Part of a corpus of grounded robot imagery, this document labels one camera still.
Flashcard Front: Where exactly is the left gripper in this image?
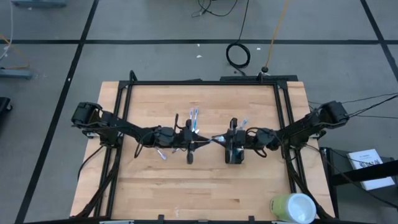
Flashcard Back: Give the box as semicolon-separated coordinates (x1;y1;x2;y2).
154;119;215;165

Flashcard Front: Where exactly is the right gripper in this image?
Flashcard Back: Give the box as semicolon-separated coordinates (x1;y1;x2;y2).
213;117;276;164

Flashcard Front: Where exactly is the black power strip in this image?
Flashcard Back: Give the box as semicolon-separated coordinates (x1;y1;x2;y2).
219;74;299;83

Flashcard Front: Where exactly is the black side cart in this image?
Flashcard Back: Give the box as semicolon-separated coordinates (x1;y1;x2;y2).
319;146;398;220

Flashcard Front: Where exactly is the white booklet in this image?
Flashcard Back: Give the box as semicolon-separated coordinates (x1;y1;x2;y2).
346;148;396;191

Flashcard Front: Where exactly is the grey metal floor base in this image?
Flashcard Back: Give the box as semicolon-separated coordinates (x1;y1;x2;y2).
11;0;67;7
0;68;33;80

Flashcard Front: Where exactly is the black floor equipment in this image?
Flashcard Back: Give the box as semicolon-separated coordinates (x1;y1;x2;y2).
0;97;13;122

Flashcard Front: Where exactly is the black wire basket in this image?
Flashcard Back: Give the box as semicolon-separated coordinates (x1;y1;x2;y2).
223;126;245;165

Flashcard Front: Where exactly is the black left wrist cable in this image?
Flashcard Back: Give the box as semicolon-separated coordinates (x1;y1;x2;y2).
172;113;187;129

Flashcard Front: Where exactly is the black aluminium table frame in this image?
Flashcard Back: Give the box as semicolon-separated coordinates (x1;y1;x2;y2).
70;70;336;224

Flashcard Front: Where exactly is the coiled black cable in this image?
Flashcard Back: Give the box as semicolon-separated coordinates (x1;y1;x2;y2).
225;0;251;77

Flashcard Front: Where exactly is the thin black floor cable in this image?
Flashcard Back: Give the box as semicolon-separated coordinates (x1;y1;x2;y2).
191;0;244;19

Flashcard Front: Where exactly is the long yellow cable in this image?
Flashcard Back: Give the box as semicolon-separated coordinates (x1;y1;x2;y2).
264;0;292;68

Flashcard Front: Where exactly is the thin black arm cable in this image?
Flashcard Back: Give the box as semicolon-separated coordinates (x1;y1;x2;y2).
346;95;398;118
307;92;398;106

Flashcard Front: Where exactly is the orange floor cable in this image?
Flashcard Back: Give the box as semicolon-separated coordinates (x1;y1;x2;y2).
0;34;31;70

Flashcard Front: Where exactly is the white floor cable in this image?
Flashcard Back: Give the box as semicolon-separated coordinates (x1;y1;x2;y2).
0;0;14;62

